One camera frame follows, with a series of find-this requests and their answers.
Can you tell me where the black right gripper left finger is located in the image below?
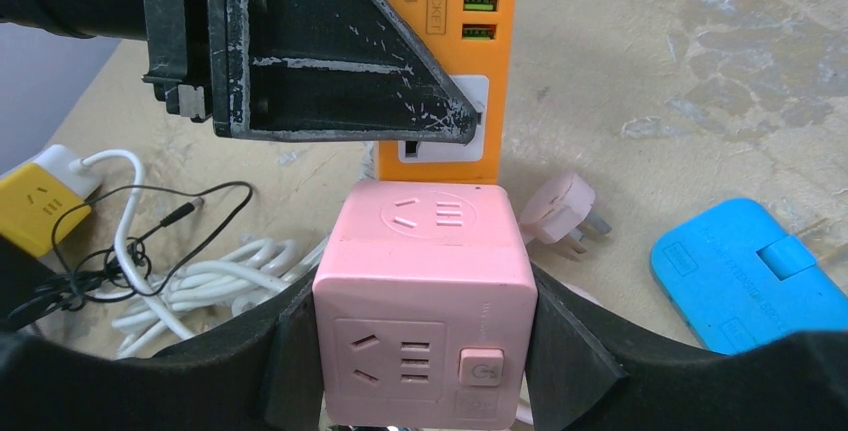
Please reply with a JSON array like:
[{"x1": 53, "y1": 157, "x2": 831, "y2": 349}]
[{"x1": 1, "y1": 275, "x2": 323, "y2": 430}]

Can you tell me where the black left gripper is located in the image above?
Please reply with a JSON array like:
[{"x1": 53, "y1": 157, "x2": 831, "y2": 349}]
[{"x1": 1, "y1": 0, "x2": 227, "y2": 123}]

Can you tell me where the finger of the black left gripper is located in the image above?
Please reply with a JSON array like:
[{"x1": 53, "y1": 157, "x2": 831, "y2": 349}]
[{"x1": 207, "y1": 0, "x2": 477, "y2": 144}]

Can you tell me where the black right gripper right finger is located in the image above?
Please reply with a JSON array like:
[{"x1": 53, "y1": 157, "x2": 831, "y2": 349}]
[{"x1": 526, "y1": 268, "x2": 847, "y2": 430}]

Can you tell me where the pink socket cable with plug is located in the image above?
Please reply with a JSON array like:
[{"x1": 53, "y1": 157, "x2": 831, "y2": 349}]
[{"x1": 513, "y1": 171, "x2": 614, "y2": 426}]

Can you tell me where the orange power strip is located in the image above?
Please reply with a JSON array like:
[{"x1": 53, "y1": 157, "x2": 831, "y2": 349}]
[{"x1": 372, "y1": 0, "x2": 517, "y2": 184}]

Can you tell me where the pink cube power socket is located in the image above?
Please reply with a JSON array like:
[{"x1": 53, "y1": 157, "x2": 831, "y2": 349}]
[{"x1": 312, "y1": 180, "x2": 538, "y2": 430}]

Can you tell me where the yellow cube power socket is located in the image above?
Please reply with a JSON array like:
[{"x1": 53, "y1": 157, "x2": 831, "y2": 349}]
[{"x1": 1, "y1": 162, "x2": 91, "y2": 258}]

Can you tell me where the white power strip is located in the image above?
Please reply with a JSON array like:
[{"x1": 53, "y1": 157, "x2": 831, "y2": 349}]
[{"x1": 33, "y1": 144, "x2": 103, "y2": 198}]

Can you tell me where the blue travel adapter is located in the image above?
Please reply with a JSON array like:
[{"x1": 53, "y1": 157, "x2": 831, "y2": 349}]
[{"x1": 650, "y1": 197, "x2": 847, "y2": 355}]

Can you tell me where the white bundled power cable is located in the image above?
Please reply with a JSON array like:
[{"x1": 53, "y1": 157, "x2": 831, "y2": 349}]
[{"x1": 69, "y1": 148, "x2": 333, "y2": 361}]

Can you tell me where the thin black adapter cable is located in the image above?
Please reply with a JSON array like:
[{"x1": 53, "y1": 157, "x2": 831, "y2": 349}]
[{"x1": 6, "y1": 180, "x2": 255, "y2": 323}]

